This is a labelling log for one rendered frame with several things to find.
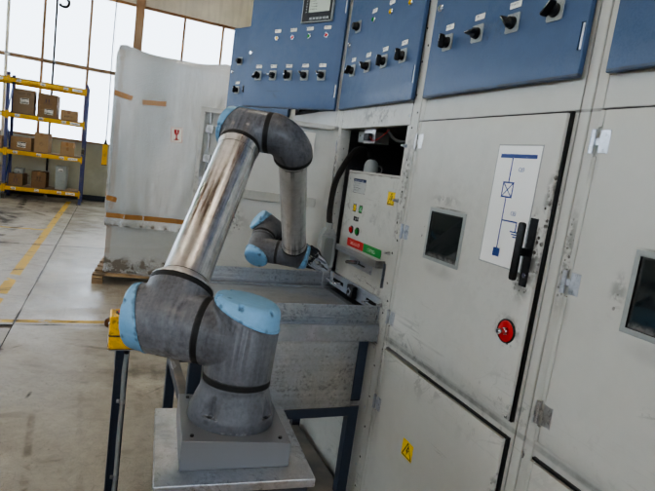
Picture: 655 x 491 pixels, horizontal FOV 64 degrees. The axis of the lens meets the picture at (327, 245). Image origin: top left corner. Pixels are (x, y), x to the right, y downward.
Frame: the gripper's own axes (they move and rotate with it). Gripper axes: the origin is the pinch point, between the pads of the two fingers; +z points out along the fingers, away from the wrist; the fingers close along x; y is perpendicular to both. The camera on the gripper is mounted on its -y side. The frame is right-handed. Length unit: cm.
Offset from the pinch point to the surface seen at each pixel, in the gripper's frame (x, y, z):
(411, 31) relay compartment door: 82, 30, -39
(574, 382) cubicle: 7, 122, 4
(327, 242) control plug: 10.6, -13.4, 0.3
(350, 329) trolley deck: -13.7, 36.2, 5.1
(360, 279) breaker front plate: 4.7, 6.7, 13.0
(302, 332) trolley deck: -23.7, 36.3, -9.8
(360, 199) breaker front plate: 32.6, -4.2, -3.1
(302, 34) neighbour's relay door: 86, -54, -55
